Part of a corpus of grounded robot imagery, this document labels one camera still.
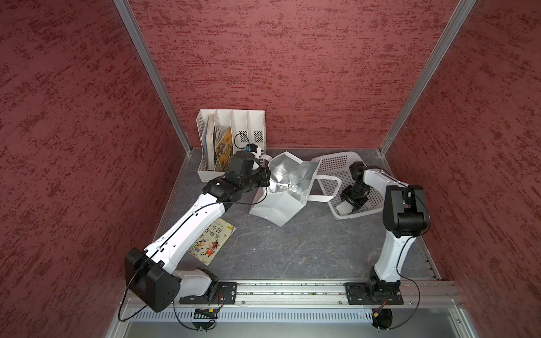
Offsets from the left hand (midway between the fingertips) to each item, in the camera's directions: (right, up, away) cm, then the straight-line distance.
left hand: (269, 176), depth 76 cm
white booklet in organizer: (-29, +15, +19) cm, 38 cm away
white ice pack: (+33, -15, +16) cm, 40 cm away
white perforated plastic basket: (+36, +4, +34) cm, 50 cm away
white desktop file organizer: (-23, +19, +20) cm, 36 cm away
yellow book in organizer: (-22, +11, +21) cm, 32 cm away
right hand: (+35, -15, +21) cm, 44 cm away
